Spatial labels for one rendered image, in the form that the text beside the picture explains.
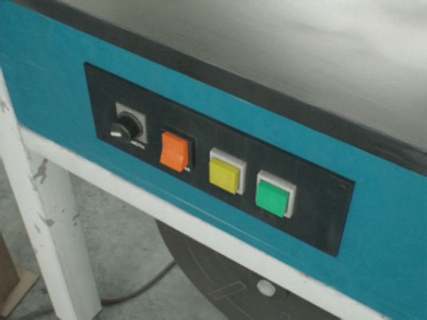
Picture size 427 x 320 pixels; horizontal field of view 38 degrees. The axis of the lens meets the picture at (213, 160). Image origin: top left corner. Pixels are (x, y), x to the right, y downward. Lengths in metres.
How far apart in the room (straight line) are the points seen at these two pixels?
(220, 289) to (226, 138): 0.57
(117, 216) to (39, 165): 0.56
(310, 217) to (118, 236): 0.82
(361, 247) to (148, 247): 0.80
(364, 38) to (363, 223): 0.14
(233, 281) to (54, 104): 0.47
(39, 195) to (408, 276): 0.47
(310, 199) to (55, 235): 0.46
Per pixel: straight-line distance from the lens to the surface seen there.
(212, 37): 0.47
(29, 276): 1.25
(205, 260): 0.99
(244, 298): 1.00
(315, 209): 0.48
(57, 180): 0.81
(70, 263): 0.93
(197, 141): 0.51
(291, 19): 0.50
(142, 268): 1.22
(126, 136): 0.54
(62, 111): 0.63
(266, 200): 0.49
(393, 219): 0.46
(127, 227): 1.29
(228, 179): 0.49
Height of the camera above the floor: 1.01
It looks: 46 degrees down
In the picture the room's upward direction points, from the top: straight up
